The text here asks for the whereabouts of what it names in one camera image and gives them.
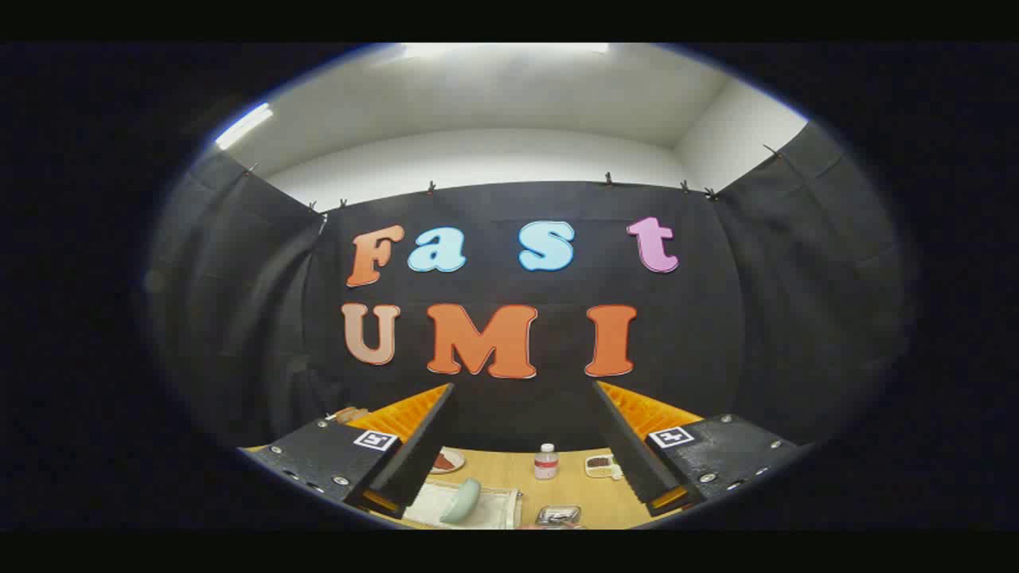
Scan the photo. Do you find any white wire dish rack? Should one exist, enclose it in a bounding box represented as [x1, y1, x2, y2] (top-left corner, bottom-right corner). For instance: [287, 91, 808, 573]
[402, 481, 524, 531]

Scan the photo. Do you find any pale green plate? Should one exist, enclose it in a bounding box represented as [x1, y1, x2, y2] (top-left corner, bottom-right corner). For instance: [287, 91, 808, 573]
[439, 478, 482, 524]

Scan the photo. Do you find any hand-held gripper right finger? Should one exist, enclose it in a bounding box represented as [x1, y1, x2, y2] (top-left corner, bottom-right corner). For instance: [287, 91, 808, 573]
[591, 380, 813, 518]

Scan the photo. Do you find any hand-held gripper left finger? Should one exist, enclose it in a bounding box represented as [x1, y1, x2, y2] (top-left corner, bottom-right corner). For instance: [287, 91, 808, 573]
[239, 383, 459, 516]

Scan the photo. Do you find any ceiling light panel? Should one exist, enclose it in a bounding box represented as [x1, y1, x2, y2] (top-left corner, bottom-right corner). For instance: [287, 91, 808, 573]
[214, 103, 275, 151]

